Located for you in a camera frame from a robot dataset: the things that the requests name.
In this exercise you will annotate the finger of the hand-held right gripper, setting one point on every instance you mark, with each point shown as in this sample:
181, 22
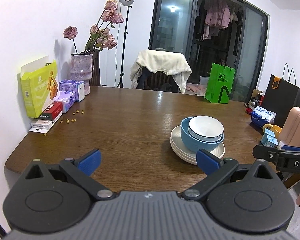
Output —
292, 148
265, 152

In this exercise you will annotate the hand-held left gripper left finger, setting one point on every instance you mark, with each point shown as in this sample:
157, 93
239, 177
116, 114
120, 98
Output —
88, 161

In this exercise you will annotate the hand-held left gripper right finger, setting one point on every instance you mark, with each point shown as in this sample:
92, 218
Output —
207, 161

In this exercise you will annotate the blue ribbed bowl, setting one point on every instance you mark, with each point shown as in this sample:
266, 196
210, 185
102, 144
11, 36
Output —
197, 146

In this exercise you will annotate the yellow mug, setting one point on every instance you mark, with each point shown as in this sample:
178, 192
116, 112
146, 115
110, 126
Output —
276, 130

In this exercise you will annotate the pink suitcase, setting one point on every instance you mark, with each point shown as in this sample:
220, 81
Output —
297, 122

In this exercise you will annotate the blue tissue box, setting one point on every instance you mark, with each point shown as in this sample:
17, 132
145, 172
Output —
261, 116

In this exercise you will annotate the scattered yellow snack crumbs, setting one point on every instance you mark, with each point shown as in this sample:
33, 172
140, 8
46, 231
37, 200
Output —
72, 120

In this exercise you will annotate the red ribbon bow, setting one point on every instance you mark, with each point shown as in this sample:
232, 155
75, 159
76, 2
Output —
248, 110

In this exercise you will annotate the black paper bag orange mark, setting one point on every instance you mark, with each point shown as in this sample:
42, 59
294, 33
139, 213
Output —
282, 97

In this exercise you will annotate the open cardboard box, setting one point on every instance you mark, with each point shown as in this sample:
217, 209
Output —
257, 95

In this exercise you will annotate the white flat box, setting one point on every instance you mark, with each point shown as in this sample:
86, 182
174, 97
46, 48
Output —
43, 122
40, 129

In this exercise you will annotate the red flat box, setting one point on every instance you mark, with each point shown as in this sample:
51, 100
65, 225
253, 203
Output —
52, 110

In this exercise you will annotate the purple tissue pack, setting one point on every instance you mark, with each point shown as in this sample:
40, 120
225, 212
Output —
70, 87
67, 101

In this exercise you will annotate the pink cloth pile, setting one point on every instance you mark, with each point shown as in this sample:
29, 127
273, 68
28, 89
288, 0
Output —
195, 89

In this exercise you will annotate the green paper bag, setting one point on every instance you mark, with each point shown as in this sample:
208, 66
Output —
218, 85

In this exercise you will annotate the yellow-green snack box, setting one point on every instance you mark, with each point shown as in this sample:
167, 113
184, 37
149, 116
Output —
37, 90

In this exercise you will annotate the dark wooden chair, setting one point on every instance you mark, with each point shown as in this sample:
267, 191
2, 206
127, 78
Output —
96, 72
160, 80

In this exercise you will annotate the dark blue garment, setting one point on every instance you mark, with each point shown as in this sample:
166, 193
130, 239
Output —
142, 80

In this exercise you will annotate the cream white garment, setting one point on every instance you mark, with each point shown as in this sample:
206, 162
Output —
162, 60

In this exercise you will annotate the dried pink rose bouquet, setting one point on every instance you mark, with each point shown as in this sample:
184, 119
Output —
108, 40

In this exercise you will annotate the pink hanging jacket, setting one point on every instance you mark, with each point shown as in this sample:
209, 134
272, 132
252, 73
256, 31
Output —
217, 15

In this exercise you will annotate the sliding glass door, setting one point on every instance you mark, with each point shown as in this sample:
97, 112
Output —
170, 17

